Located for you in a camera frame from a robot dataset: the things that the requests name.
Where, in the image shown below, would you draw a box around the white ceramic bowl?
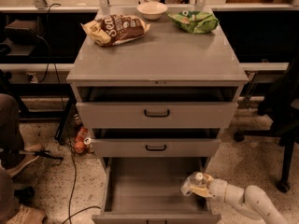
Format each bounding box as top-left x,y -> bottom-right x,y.
137,2 -> 167,21

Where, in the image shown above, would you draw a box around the grey bottom drawer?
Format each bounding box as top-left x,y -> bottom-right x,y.
92,157 -> 221,224

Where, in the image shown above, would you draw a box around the grey top drawer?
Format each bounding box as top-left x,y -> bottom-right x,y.
77,86 -> 236,129

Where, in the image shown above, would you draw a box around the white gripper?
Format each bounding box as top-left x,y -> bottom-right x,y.
191,174 -> 231,203

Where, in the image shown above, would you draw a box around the grey middle drawer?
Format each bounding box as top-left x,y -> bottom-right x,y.
92,129 -> 221,158

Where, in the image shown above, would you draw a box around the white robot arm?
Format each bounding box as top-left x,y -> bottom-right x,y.
186,172 -> 288,224

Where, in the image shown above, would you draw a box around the person leg brown trousers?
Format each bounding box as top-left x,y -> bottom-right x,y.
0,93 -> 25,224

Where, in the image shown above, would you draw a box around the clear plastic bottle white cap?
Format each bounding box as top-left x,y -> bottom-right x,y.
180,172 -> 204,196

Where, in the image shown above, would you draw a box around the black box on shelf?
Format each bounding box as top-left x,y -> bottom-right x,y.
4,20 -> 37,45

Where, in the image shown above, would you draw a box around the tan shoe lower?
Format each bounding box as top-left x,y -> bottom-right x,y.
6,205 -> 46,224

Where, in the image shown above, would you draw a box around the orange cans on floor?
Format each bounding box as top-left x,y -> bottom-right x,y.
74,126 -> 90,154

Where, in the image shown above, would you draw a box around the brown yellow chip bag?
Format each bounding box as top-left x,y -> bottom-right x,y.
81,14 -> 150,47

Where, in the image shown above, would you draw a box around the grey drawer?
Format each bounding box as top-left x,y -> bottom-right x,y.
77,86 -> 236,129
92,129 -> 221,158
92,157 -> 221,224

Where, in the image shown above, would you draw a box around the grey metal drawer cabinet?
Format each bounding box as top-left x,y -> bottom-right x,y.
65,5 -> 249,224

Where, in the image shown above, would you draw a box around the black floor cable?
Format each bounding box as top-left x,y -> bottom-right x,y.
60,140 -> 102,224

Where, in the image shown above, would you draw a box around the black office chair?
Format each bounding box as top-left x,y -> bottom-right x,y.
234,49 -> 299,192

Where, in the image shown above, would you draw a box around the tan shoe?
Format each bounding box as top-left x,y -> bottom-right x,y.
7,144 -> 44,177
6,205 -> 46,224

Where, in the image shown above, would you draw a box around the tan shoe upper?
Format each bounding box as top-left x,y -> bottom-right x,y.
7,144 -> 44,177

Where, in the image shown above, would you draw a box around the green snack bag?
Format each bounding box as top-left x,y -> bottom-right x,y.
167,10 -> 219,34

